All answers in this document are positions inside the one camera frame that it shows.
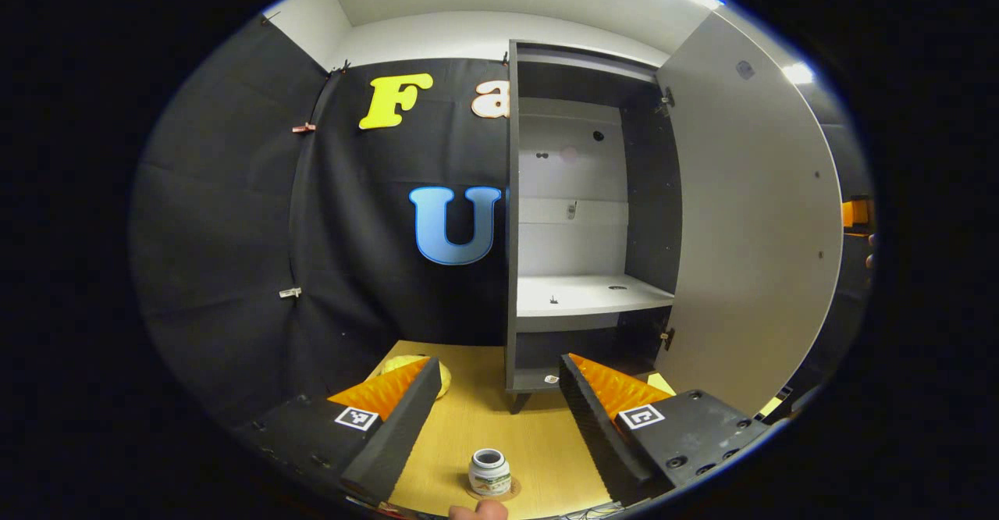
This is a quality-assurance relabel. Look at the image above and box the dark grey cabinet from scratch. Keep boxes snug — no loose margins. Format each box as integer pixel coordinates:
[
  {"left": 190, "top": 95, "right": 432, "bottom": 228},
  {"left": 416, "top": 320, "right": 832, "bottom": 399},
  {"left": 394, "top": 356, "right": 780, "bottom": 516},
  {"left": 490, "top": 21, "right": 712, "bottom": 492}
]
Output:
[{"left": 506, "top": 39, "right": 684, "bottom": 415}]

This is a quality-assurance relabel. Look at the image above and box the yellow round object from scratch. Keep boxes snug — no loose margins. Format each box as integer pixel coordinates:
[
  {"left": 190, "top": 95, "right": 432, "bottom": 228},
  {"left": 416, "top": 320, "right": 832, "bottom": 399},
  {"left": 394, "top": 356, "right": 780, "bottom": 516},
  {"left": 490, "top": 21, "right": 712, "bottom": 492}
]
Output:
[{"left": 379, "top": 354, "right": 453, "bottom": 401}]

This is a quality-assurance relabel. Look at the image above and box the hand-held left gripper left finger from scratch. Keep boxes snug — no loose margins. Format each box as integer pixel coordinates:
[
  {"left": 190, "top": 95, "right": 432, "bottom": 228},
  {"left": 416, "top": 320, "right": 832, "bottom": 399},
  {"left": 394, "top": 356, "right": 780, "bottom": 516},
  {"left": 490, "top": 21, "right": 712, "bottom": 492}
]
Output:
[{"left": 234, "top": 356, "right": 443, "bottom": 505}]

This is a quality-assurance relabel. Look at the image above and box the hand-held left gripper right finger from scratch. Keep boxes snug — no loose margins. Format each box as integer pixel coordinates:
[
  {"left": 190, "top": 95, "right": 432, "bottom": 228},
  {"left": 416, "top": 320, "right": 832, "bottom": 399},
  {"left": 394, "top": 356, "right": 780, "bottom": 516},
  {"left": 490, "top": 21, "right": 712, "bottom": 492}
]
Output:
[{"left": 559, "top": 352, "right": 773, "bottom": 505}]

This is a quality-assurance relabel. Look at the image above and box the white bottle green label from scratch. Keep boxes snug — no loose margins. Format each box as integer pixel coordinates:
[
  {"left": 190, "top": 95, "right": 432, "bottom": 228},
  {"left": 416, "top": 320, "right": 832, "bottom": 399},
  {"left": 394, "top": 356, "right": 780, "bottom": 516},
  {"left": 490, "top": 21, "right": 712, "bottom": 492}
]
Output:
[{"left": 468, "top": 448, "right": 512, "bottom": 497}]

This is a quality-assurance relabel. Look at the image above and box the round brown coaster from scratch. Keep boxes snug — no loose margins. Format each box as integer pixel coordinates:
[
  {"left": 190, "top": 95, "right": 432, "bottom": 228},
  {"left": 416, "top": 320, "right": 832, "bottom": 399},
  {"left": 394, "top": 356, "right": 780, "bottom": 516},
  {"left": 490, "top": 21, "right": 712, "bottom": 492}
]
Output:
[{"left": 465, "top": 475, "right": 522, "bottom": 503}]

